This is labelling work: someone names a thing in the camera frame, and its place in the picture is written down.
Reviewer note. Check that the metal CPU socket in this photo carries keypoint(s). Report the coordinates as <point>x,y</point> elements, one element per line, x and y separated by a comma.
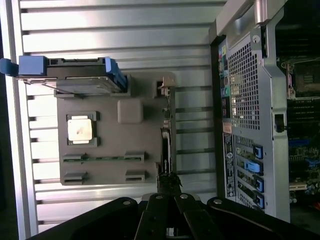
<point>305,77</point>

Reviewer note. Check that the blue expansion slot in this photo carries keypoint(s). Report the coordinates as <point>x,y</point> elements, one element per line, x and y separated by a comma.
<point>298,143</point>

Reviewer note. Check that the green motherboard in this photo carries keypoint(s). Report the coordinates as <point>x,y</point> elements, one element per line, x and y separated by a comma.
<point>300,155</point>

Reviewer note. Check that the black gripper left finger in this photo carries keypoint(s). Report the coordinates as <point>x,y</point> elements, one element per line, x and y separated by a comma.
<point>155,217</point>

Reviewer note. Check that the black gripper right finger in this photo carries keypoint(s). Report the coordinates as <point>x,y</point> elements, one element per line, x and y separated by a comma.
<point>195,217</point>

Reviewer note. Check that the open grey PC case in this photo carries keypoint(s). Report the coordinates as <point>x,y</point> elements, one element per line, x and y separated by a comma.
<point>250,75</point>

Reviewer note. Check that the grey plastic parts rack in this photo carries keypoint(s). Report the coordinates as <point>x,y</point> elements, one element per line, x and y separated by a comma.
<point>112,140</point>

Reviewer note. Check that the green RAM stick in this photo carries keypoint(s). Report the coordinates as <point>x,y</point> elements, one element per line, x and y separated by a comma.
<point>105,158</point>

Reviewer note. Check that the hard disk with blue caddy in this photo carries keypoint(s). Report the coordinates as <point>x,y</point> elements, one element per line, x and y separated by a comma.
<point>75,75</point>

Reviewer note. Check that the silver CPU chip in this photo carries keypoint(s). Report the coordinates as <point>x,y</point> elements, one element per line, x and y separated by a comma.
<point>79,130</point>

